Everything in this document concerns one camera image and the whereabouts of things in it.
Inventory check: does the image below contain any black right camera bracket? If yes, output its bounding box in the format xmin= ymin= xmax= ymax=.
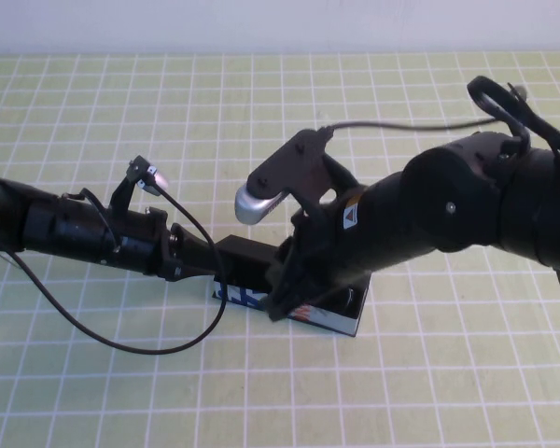
xmin=245 ymin=129 xmax=358 ymax=216

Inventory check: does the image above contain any black left camera cable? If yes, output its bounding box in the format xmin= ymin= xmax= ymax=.
xmin=7 ymin=189 xmax=228 ymax=356

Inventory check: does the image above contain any black camera bracket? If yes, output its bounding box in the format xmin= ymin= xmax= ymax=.
xmin=109 ymin=157 xmax=153 ymax=212
xmin=245 ymin=129 xmax=358 ymax=216

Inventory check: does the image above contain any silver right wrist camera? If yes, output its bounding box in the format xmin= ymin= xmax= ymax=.
xmin=233 ymin=183 xmax=287 ymax=227

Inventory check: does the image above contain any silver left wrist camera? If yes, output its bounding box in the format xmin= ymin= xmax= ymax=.
xmin=137 ymin=165 xmax=172 ymax=197

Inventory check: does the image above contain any green checked tablecloth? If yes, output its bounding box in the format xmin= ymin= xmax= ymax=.
xmin=0 ymin=51 xmax=560 ymax=448

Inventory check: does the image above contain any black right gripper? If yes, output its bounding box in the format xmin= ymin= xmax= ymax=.
xmin=259 ymin=183 xmax=403 ymax=324

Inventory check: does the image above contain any black left camera bracket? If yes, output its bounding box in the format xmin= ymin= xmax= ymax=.
xmin=109 ymin=157 xmax=153 ymax=212

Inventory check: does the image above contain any black printed glasses case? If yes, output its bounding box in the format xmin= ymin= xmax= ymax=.
xmin=212 ymin=234 xmax=372 ymax=338

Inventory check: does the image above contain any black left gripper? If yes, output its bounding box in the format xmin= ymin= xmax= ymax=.
xmin=119 ymin=208 xmax=226 ymax=284

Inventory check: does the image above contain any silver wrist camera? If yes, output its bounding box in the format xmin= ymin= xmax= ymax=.
xmin=137 ymin=165 xmax=172 ymax=197
xmin=233 ymin=183 xmax=287 ymax=227

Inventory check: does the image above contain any thin black left arm wire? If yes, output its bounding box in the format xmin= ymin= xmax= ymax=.
xmin=60 ymin=188 xmax=122 ymax=256

